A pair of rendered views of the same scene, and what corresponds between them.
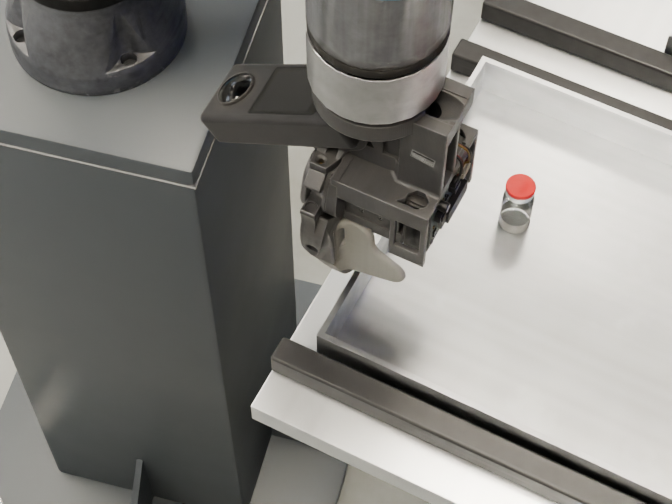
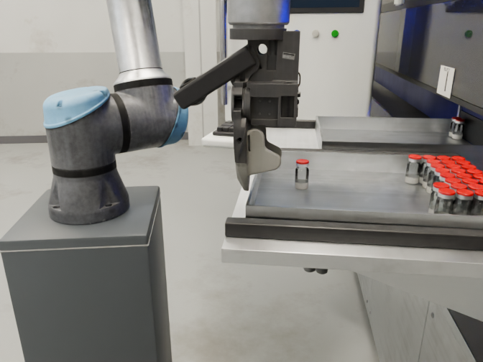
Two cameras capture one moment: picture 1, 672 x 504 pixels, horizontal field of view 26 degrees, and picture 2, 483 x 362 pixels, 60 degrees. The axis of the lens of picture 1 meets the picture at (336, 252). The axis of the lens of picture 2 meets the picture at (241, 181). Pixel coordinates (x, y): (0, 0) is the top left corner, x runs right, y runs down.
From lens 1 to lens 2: 0.65 m
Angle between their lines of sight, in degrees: 42
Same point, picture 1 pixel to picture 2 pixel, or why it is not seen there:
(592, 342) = (360, 205)
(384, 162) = (267, 77)
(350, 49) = not seen: outside the picture
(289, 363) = (236, 222)
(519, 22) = not seen: hidden behind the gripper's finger
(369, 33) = not seen: outside the picture
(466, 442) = (338, 227)
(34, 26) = (65, 192)
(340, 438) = (274, 248)
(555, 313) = (338, 202)
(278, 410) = (236, 246)
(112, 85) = (102, 216)
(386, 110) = (274, 11)
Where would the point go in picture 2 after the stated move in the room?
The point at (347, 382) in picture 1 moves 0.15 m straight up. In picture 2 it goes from (268, 222) to (271, 100)
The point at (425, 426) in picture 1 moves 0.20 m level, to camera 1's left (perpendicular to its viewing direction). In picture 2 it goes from (315, 226) to (149, 256)
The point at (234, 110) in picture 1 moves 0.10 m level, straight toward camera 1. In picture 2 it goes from (190, 81) to (224, 92)
